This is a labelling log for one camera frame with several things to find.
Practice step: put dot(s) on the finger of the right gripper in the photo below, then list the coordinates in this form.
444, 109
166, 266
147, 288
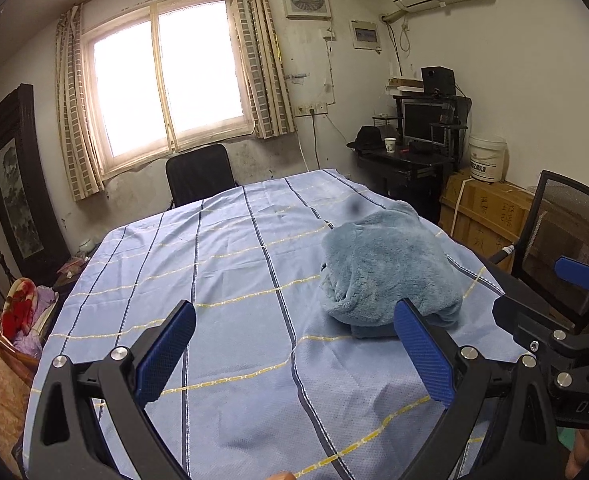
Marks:
573, 272
540, 335

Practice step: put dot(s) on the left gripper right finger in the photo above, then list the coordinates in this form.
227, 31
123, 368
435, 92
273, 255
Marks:
521, 440

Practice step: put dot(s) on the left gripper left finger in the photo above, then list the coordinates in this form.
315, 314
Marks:
67, 441

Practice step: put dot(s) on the blue fleece zip jacket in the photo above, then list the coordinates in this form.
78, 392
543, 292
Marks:
372, 263

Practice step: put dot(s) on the person's right hand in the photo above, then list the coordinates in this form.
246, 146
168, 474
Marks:
579, 456

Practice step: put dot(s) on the black mesh office chair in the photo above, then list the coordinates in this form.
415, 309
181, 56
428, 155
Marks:
557, 226

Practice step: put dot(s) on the cardboard box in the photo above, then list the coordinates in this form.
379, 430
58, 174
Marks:
485, 217

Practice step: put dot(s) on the red floral blanket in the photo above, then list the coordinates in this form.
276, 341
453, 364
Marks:
19, 307

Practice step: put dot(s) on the white plastic bucket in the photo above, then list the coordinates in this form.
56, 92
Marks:
487, 158

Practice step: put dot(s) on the blue striped bed sheet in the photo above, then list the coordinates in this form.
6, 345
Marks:
269, 382

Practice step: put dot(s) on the black computer desk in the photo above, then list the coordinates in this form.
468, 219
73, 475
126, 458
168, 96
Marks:
417, 171

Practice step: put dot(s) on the computer monitor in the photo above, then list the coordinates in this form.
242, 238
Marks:
422, 120

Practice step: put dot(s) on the white paper cup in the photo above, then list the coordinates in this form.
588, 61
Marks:
390, 144

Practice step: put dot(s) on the black speaker box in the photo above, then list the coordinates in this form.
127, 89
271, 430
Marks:
438, 81

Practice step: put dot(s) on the black chair behind bed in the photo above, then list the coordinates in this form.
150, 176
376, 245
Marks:
199, 174

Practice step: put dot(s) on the left checked curtain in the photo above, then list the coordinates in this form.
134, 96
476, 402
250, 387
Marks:
80, 157

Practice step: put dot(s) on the checked curtain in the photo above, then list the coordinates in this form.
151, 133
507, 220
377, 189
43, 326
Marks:
80, 157
263, 70

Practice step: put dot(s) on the right checked curtain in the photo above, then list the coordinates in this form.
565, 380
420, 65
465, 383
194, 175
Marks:
263, 70

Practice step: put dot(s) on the wooden bed frame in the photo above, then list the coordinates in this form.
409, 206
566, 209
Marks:
21, 364

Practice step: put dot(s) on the dark framed wall painting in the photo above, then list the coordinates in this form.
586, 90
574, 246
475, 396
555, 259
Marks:
30, 226

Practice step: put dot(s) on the wall electrical panel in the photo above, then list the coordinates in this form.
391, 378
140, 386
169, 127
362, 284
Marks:
365, 35

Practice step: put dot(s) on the window with white frame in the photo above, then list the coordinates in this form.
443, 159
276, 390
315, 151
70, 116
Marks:
164, 78

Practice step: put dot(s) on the wall ventilation fan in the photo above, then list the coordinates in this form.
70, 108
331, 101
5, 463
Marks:
308, 9

